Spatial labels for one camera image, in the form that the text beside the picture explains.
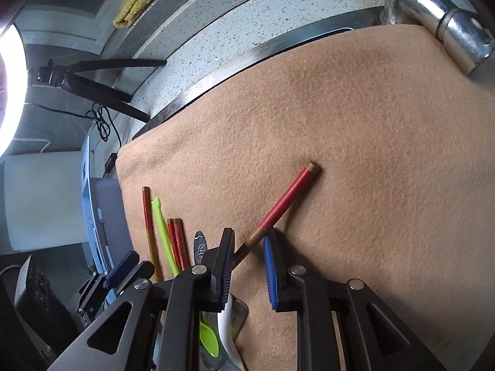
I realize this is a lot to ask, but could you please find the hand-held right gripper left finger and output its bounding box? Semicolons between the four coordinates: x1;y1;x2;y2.
46;228;236;371

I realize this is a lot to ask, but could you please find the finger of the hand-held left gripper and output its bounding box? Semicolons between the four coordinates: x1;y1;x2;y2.
104;251;155;292
79;274;109;314

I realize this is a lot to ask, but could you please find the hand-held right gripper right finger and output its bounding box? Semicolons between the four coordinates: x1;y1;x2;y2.
263;227;453;371

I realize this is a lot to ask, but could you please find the green plastic spoon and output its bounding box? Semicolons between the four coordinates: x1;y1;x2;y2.
151;198;220;358

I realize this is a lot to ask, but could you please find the red and brown chopstick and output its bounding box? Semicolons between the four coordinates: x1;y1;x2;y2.
141;186;164;282
231;161;321;269
167;218;184;275
174;218;191;271

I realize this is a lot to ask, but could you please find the white plastic spoon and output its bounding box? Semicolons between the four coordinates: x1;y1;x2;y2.
217;294;248;371

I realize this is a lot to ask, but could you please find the blue plastic drain basket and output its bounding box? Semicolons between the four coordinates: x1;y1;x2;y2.
80;136;136;306

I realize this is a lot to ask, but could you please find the black electronic device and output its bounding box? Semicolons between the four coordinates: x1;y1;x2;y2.
13;255;78;356

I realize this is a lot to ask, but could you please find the white cutting board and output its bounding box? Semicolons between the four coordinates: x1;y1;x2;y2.
4;152;89;252

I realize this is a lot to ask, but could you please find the tan blanket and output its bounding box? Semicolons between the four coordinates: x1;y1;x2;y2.
115;24;495;371

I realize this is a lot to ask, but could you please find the black tripod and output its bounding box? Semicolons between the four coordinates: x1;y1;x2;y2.
37;58;168;123

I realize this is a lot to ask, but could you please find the yellow cloth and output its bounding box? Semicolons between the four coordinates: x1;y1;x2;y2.
112;0;165;29

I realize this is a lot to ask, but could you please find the chrome faucet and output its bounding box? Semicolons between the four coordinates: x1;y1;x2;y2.
377;0;495;80

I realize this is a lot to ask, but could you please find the black cable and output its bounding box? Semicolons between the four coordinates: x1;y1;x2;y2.
25;100;122;151

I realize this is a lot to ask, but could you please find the ring light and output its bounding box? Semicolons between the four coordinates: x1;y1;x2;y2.
0;23;28;159

